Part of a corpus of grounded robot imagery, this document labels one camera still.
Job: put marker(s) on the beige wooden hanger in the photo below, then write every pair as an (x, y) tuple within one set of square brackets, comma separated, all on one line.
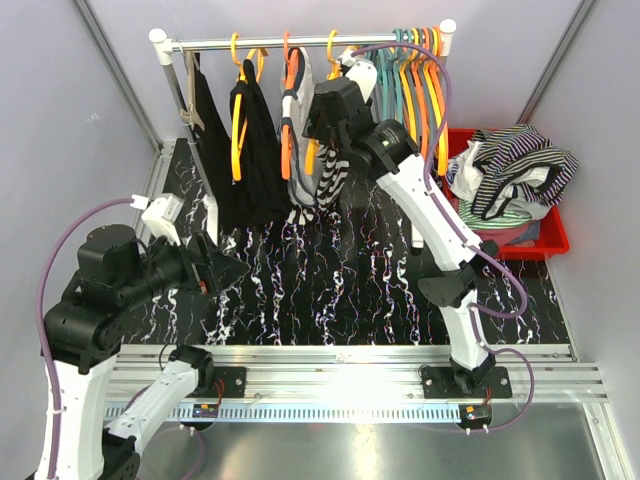
[(189, 112)]

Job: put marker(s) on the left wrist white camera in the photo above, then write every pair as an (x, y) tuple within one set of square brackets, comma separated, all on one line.
[(159, 215)]

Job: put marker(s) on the red plastic bin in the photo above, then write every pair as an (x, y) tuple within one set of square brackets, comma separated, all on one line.
[(552, 238)]

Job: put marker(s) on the black white striped tank top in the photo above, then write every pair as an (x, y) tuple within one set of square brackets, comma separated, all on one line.
[(334, 173)]

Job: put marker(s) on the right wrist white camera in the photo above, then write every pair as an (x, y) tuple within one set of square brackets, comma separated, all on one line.
[(358, 69)]

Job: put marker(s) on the black garment on beige hanger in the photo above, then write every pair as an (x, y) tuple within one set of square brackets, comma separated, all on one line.
[(215, 150)]

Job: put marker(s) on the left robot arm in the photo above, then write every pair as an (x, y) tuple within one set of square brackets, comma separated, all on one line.
[(82, 338)]

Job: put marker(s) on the orange hanger with white top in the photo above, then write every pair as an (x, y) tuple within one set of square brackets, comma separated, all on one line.
[(293, 72)]

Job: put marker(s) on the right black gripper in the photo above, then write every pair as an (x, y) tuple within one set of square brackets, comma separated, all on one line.
[(314, 127)]

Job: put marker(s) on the wrist white camera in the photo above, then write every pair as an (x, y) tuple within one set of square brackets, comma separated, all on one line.
[(358, 69), (159, 215)]

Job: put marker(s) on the metal clothes rack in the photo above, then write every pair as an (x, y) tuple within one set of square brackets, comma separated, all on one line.
[(268, 59)]

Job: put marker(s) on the aluminium mounting rail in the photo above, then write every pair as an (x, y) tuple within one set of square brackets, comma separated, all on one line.
[(378, 384)]

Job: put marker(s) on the teal empty hanger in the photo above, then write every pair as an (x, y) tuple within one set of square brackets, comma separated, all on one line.
[(396, 57), (381, 59)]

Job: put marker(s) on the orange empty hanger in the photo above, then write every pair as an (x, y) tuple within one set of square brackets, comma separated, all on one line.
[(439, 104), (419, 81)]

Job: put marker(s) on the white tank top navy trim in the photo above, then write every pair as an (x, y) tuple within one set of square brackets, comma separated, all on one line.
[(302, 187)]

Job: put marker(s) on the yellow empty hanger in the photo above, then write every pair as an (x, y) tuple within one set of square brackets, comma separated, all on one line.
[(411, 107)]

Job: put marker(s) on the purple striped garment pile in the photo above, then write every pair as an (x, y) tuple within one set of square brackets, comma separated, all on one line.
[(509, 177)]

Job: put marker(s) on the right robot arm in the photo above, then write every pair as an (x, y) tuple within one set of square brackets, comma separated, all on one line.
[(459, 254)]

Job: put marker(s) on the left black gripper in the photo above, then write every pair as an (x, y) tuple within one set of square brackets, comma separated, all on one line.
[(210, 272)]

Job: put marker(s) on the black marble patterned mat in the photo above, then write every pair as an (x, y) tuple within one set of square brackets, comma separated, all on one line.
[(347, 279)]

